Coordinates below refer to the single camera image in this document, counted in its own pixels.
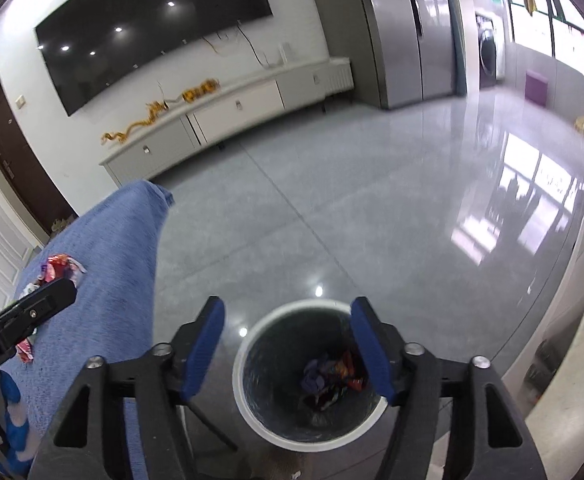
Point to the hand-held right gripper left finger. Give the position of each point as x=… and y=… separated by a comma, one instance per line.
x=204, y=350

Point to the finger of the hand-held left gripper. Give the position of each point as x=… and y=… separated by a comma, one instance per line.
x=46, y=302

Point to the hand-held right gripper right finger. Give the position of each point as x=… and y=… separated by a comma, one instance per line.
x=372, y=355

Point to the white plastic bag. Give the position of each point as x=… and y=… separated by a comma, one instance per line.
x=29, y=289

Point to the purple wrapper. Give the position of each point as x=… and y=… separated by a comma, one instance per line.
x=45, y=267

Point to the red clear wrapper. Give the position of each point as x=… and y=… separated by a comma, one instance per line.
x=62, y=261

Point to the round white-rimmed trash bin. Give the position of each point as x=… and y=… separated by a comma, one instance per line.
x=267, y=370

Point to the person's left hand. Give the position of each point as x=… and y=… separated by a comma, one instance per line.
x=14, y=425

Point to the pile of crumpled wrappers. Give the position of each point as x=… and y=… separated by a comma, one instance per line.
x=332, y=375

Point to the blue fluffy blanket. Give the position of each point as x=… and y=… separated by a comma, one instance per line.
x=106, y=260

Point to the dark brown door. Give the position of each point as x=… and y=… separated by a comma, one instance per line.
x=16, y=160

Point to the golden dragon ornament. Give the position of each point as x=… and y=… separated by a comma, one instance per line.
x=131, y=127

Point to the white television cabinet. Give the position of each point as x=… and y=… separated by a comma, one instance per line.
x=231, y=110

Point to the golden tiger ornament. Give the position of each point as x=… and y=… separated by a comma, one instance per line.
x=199, y=91

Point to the small white router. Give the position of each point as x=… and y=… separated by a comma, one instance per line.
x=285, y=52

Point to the purple box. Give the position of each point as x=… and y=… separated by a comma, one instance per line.
x=536, y=89

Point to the grey refrigerator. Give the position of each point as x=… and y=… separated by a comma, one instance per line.
x=402, y=35

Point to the washing machine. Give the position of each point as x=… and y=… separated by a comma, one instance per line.
x=489, y=55

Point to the blue curtain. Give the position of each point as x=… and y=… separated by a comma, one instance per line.
x=458, y=25

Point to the balcony window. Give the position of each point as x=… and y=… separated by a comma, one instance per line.
x=567, y=30

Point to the wall light switch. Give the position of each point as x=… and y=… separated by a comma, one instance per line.
x=20, y=101

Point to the large wall television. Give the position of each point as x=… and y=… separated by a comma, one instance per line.
x=146, y=25

